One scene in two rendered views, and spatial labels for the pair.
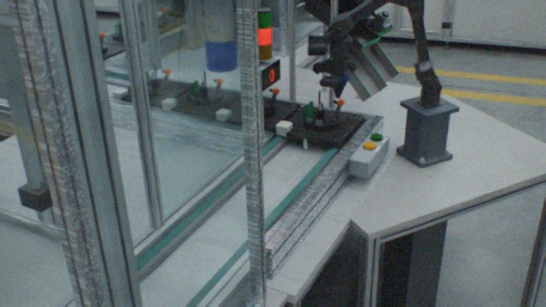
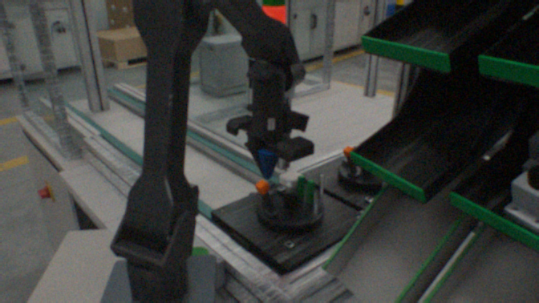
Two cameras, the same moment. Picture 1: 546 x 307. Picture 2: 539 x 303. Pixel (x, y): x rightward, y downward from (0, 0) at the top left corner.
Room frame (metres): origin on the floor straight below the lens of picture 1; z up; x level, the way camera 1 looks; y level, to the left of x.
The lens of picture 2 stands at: (2.19, -0.90, 1.46)
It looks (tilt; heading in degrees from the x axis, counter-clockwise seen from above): 26 degrees down; 111
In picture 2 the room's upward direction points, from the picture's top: straight up
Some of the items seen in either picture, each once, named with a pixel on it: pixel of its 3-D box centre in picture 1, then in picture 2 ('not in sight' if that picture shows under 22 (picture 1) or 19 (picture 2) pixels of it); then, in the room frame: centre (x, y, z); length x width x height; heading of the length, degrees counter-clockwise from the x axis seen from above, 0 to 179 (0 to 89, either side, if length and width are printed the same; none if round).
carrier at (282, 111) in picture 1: (258, 100); (368, 161); (2.08, 0.04, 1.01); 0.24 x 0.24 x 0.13; 61
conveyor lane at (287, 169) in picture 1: (276, 174); (219, 183); (1.71, -0.02, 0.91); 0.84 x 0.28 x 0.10; 151
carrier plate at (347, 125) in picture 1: (320, 124); (289, 218); (1.96, -0.18, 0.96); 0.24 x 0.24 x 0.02; 61
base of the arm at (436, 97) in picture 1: (430, 95); (158, 274); (1.90, -0.55, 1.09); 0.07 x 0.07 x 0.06; 26
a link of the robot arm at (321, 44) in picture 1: (325, 38); (277, 62); (1.93, -0.19, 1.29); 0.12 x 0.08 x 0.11; 84
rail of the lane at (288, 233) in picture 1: (329, 181); (164, 208); (1.65, -0.19, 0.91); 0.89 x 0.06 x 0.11; 151
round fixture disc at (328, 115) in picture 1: (320, 120); (289, 210); (1.96, -0.18, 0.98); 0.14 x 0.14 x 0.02
